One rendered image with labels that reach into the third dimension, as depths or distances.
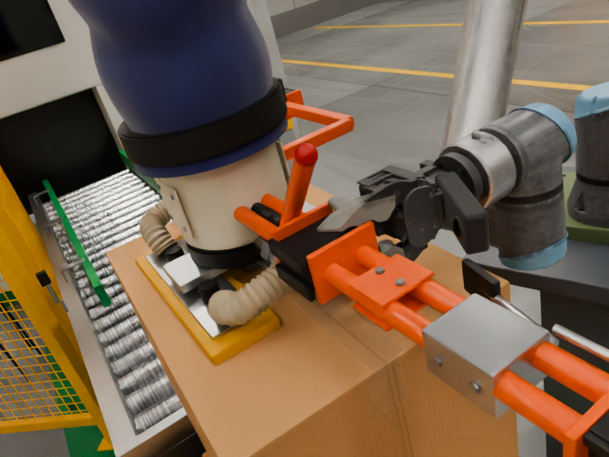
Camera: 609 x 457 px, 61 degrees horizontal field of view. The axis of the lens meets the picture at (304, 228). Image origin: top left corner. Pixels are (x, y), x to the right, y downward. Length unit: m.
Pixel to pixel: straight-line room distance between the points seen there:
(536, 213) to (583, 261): 0.48
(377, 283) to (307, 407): 0.17
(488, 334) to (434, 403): 0.30
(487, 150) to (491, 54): 0.22
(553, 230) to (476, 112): 0.21
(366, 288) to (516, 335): 0.13
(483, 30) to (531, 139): 0.22
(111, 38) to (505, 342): 0.50
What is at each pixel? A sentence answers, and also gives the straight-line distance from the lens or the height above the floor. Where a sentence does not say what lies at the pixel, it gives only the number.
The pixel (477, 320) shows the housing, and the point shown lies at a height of 1.16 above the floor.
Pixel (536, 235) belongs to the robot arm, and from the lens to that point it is 0.75.
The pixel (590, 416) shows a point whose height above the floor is 1.17.
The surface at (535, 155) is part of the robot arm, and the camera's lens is 0.69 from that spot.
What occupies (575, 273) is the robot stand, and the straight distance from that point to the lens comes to 1.17.
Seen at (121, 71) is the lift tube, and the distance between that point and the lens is 0.65.
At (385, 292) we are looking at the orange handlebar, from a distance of 0.46.
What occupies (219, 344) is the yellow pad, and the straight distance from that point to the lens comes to 0.67.
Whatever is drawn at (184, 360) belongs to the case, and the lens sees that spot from 0.70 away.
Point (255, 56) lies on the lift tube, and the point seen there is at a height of 1.34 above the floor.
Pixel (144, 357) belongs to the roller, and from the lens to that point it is 1.62.
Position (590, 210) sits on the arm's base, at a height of 0.82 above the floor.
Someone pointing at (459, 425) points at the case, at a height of 0.84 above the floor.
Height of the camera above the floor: 1.44
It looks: 28 degrees down
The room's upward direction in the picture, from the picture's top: 16 degrees counter-clockwise
